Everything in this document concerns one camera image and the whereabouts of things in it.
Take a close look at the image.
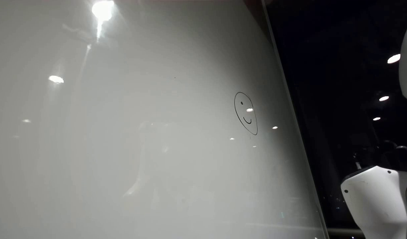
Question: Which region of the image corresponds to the whiteboard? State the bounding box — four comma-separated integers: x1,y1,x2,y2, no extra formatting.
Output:
0,0,330,239

